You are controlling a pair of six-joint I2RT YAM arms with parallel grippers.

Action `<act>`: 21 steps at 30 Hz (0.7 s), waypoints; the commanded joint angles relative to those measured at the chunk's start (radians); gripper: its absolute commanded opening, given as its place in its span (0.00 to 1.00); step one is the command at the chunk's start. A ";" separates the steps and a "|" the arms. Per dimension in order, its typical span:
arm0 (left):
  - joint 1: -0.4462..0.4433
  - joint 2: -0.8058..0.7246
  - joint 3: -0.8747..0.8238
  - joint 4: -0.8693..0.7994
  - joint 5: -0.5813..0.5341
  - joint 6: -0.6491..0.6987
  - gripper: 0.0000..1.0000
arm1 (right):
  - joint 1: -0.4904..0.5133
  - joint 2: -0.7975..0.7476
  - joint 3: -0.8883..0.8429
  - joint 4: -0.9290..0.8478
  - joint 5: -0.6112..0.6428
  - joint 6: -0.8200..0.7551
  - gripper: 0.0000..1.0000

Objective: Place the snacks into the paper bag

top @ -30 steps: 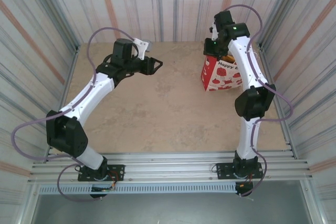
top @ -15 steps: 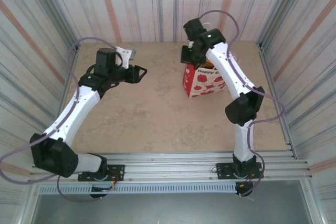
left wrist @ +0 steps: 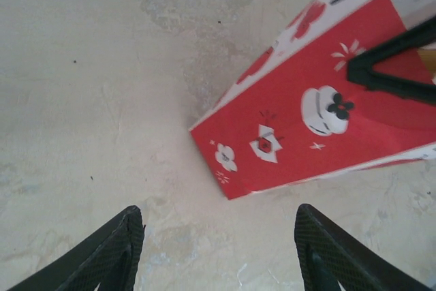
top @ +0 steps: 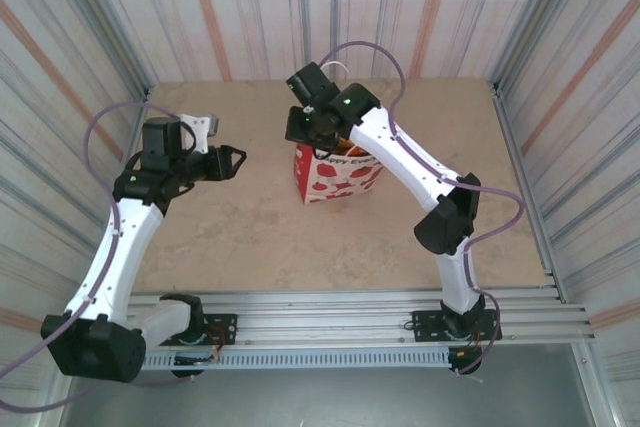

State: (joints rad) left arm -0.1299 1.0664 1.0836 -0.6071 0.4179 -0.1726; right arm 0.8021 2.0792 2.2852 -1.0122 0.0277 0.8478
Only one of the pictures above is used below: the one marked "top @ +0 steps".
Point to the paper bag with red apples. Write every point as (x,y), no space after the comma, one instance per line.
(335,179)

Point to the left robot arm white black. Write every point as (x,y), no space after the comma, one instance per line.
(120,257)

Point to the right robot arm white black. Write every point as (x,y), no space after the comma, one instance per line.
(400,157)

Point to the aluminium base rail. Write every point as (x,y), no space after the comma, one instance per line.
(325,314)

